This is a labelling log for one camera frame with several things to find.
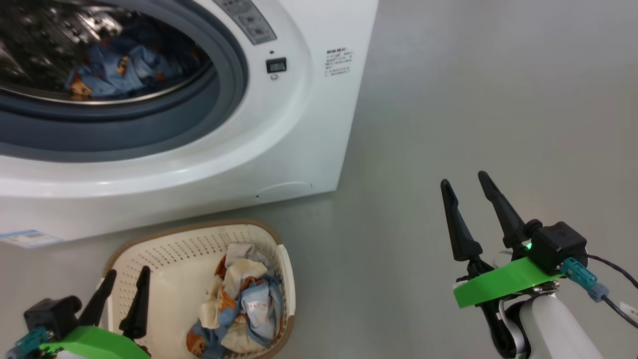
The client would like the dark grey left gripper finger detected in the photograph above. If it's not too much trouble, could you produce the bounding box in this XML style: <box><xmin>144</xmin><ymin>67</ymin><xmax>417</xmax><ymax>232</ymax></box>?
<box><xmin>119</xmin><ymin>266</ymin><xmax>151</xmax><ymax>341</ymax></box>
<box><xmin>79</xmin><ymin>269</ymin><xmax>117</xmax><ymax>327</ymax></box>

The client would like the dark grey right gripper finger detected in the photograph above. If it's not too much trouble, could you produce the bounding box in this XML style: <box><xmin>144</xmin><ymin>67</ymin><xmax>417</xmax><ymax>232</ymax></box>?
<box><xmin>478</xmin><ymin>171</ymin><xmax>529</xmax><ymax>248</ymax></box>
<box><xmin>440</xmin><ymin>179</ymin><xmax>483</xmax><ymax>262</ymax></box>

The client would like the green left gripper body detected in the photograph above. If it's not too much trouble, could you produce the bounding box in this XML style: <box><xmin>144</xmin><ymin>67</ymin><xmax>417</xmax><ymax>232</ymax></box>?
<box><xmin>39</xmin><ymin>326</ymin><xmax>151</xmax><ymax>359</ymax></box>

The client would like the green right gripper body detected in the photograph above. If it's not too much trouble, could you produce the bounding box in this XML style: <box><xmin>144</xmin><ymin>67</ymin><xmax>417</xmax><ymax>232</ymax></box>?
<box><xmin>453</xmin><ymin>257</ymin><xmax>561</xmax><ymax>357</ymax></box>

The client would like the cream and blue garment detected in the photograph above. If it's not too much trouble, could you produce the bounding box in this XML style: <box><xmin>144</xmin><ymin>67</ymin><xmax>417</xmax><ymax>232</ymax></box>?
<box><xmin>186</xmin><ymin>243</ymin><xmax>286</xmax><ymax>359</ymax></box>

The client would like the blue bear-print garment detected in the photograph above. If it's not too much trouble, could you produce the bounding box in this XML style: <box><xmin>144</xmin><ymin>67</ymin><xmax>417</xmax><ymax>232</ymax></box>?
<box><xmin>65</xmin><ymin>37</ymin><xmax>200</xmax><ymax>100</ymax></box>

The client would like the white front-load washing machine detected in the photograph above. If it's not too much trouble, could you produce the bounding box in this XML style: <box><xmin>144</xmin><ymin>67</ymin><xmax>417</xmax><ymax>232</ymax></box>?
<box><xmin>0</xmin><ymin>0</ymin><xmax>379</xmax><ymax>245</ymax></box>

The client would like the steel washing machine drum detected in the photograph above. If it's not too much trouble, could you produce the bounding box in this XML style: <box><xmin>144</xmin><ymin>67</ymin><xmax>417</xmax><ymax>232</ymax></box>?
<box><xmin>0</xmin><ymin>0</ymin><xmax>217</xmax><ymax>105</ymax></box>

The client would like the cream perforated laundry basket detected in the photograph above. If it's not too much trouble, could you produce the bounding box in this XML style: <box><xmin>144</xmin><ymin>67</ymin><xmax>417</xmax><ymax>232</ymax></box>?
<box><xmin>102</xmin><ymin>219</ymin><xmax>296</xmax><ymax>359</ymax></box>

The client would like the blue energy label sticker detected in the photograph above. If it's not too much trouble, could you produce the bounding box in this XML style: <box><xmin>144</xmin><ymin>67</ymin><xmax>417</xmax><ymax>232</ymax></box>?
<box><xmin>0</xmin><ymin>229</ymin><xmax>64</xmax><ymax>249</ymax></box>

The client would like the round drain filter cover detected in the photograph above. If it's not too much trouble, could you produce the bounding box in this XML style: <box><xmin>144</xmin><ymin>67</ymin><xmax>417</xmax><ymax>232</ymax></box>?
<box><xmin>256</xmin><ymin>182</ymin><xmax>313</xmax><ymax>200</ymax></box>

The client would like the teal left camera connector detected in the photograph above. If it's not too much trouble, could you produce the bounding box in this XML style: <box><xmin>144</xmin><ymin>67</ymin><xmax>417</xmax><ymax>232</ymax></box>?
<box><xmin>6</xmin><ymin>327</ymin><xmax>50</xmax><ymax>359</ymax></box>

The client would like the teal camera connector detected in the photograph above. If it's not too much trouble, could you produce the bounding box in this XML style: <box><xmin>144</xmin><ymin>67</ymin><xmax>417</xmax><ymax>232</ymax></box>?
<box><xmin>6</xmin><ymin>327</ymin><xmax>50</xmax><ymax>359</ymax></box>
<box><xmin>561</xmin><ymin>257</ymin><xmax>610</xmax><ymax>303</ymax></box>

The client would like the teal right camera connector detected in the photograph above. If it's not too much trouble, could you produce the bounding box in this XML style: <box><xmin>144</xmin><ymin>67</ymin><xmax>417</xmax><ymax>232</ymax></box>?
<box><xmin>561</xmin><ymin>257</ymin><xmax>610</xmax><ymax>303</ymax></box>

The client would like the black right camera cable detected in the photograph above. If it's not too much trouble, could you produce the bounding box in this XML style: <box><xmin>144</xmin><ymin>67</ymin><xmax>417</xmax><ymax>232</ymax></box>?
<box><xmin>586</xmin><ymin>254</ymin><xmax>638</xmax><ymax>330</ymax></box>

